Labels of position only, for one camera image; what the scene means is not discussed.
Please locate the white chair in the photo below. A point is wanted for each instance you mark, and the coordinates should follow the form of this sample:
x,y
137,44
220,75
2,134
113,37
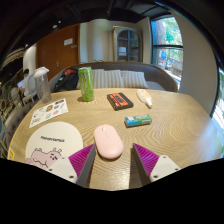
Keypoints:
x,y
30,88

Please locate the small teal pack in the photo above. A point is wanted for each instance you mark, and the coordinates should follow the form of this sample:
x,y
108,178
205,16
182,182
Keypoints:
x,y
138,120

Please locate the brown wooden door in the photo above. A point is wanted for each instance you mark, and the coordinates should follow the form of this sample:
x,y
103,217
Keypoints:
x,y
53,53

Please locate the white sticker sheet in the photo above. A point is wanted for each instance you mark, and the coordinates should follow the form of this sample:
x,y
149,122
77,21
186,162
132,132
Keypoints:
x,y
48,112

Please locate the black backpack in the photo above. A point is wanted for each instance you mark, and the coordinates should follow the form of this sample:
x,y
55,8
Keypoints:
x,y
66,83

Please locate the white door sign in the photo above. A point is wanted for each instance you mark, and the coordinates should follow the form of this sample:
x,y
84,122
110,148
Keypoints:
x,y
68,41

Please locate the black-framed window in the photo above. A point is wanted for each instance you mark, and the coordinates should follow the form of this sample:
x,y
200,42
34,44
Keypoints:
x,y
166,45

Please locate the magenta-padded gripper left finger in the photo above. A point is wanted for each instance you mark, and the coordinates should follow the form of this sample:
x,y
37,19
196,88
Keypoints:
x,y
63,169

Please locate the pink computer mouse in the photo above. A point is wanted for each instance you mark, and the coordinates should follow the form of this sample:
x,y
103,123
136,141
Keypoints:
x,y
108,141

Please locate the curved grey sofa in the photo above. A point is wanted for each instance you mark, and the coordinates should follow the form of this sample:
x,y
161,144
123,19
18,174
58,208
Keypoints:
x,y
160,78

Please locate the black box with orange print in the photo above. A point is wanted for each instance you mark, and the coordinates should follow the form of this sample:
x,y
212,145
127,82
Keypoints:
x,y
120,101

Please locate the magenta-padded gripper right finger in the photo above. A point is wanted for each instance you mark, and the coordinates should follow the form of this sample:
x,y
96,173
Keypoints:
x,y
163,167

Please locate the grey tufted armchair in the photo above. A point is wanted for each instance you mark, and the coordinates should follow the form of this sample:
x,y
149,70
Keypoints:
x,y
15,116

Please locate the white squeeze tube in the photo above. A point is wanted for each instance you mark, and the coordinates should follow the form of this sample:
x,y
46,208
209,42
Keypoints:
x,y
144,96

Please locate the clear shaker bottle white lid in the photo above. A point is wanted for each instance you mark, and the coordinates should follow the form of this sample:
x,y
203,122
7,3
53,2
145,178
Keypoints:
x,y
43,88

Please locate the arched glass cabinet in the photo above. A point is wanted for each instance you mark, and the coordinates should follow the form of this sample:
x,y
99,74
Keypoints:
x,y
127,45

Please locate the round white hippo mouse pad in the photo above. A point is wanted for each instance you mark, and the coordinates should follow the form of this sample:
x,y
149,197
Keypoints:
x,y
53,138

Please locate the green drink can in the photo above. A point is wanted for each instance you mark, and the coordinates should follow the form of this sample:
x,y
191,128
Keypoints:
x,y
86,85

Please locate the person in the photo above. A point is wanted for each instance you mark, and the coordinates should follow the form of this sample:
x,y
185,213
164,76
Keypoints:
x,y
24,81

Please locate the striped cushion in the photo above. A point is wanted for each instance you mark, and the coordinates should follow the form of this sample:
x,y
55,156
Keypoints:
x,y
135,80
107,79

